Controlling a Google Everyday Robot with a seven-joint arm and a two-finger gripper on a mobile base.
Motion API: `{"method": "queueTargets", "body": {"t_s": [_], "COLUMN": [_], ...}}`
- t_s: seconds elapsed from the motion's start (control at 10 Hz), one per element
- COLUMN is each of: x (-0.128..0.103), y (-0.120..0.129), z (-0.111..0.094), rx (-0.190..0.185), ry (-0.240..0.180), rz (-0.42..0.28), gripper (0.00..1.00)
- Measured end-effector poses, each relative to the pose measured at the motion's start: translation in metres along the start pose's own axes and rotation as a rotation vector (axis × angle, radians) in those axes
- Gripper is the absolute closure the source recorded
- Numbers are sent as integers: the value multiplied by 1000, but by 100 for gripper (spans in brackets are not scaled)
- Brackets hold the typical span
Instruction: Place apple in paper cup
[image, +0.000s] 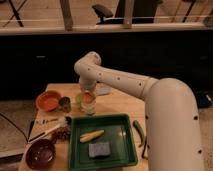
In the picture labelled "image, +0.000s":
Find orange apple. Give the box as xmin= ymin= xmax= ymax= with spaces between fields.
xmin=82 ymin=92 xmax=95 ymax=104

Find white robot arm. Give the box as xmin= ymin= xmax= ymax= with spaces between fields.
xmin=74 ymin=51 xmax=205 ymax=171

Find green cup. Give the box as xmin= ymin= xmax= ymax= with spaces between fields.
xmin=75 ymin=93 xmax=82 ymax=108

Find small dark metal cup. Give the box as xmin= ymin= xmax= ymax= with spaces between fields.
xmin=59 ymin=97 xmax=71 ymax=113

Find grey cloth piece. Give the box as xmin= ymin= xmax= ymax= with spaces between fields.
xmin=97 ymin=84 xmax=111 ymax=96

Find orange bowl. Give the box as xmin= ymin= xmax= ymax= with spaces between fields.
xmin=35 ymin=90 xmax=61 ymax=112

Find yellow corn cob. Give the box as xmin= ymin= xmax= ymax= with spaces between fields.
xmin=80 ymin=130 xmax=104 ymax=143

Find dark grape bunch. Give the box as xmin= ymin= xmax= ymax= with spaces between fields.
xmin=51 ymin=127 xmax=71 ymax=143

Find green plastic tray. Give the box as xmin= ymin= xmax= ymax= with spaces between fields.
xmin=68 ymin=114 xmax=138 ymax=171

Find blue sponge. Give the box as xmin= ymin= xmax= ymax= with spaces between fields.
xmin=89 ymin=142 xmax=111 ymax=158

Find dark maroon bowl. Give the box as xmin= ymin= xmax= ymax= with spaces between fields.
xmin=25 ymin=139 xmax=56 ymax=170

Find black office chair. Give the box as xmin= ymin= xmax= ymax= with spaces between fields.
xmin=91 ymin=0 xmax=161 ymax=26

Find dark blue floor object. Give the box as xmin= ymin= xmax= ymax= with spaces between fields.
xmin=197 ymin=93 xmax=212 ymax=108

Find white handled brush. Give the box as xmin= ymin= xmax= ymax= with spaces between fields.
xmin=28 ymin=116 xmax=72 ymax=143

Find black cable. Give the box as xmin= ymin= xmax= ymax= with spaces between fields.
xmin=0 ymin=112 xmax=29 ymax=144

